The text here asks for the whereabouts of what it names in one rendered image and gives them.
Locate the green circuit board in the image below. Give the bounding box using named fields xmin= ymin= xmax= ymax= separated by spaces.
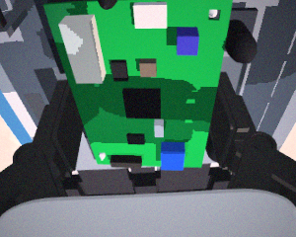
xmin=43 ymin=0 xmax=233 ymax=170

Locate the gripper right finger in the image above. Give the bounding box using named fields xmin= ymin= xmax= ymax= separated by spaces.
xmin=209 ymin=72 xmax=296 ymax=206

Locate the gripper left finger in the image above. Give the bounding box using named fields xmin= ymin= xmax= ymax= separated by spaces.
xmin=0 ymin=80 xmax=84 ymax=216

